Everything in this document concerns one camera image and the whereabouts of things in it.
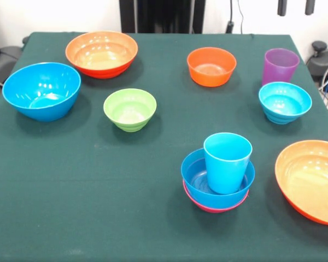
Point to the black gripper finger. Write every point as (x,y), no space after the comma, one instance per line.
(310,6)
(282,7)

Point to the purple cup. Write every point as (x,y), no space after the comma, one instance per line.
(278,68)

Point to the blue cup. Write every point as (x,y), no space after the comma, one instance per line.
(227,169)

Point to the green ribbed bowl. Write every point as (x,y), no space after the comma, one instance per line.
(129,112)

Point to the medium blue bowl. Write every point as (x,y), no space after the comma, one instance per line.
(194,185)

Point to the pink bowl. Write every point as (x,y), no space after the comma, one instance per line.
(196,204)

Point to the small orange bowl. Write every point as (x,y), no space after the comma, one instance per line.
(211,68)

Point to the light blue ribbed bowl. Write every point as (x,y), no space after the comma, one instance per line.
(285,106)

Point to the large orange bowl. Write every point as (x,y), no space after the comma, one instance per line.
(101,54)
(309,180)

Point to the large blue bowl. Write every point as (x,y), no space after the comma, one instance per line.
(41,90)

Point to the dark green tablecloth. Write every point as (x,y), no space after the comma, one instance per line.
(98,191)

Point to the dark grey pedestal foot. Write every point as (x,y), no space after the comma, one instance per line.
(325,62)

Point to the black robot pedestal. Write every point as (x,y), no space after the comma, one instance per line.
(161,16)

